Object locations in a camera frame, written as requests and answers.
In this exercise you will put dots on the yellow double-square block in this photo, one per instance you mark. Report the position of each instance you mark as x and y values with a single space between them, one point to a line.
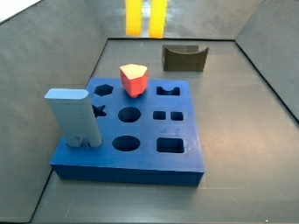
133 18

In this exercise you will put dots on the blue shape-sorting board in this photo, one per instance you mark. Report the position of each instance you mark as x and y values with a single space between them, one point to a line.
151 145

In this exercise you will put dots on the red pentagon peg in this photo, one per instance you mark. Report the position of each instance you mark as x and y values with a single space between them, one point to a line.
133 76

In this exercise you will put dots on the black curved holder stand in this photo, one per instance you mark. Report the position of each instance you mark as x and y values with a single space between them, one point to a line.
184 58

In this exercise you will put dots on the light blue tall peg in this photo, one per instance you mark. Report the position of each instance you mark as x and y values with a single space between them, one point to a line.
72 110

